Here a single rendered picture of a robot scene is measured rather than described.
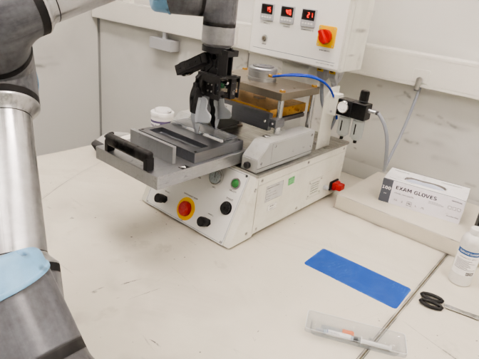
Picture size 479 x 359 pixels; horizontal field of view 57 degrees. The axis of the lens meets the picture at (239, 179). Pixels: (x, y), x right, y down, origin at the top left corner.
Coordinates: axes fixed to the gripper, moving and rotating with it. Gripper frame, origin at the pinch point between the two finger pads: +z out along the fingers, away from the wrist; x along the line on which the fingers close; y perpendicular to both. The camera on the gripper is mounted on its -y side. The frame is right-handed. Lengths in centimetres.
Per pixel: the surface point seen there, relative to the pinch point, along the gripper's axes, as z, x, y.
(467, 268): 20, 25, 63
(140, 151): 0.2, -23.6, 5.3
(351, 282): 25, 6, 44
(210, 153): 2.5, -7.5, 9.9
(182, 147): 1.5, -12.4, 5.7
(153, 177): 4.2, -23.7, 9.9
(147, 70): 12, 68, -108
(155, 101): 26, 68, -101
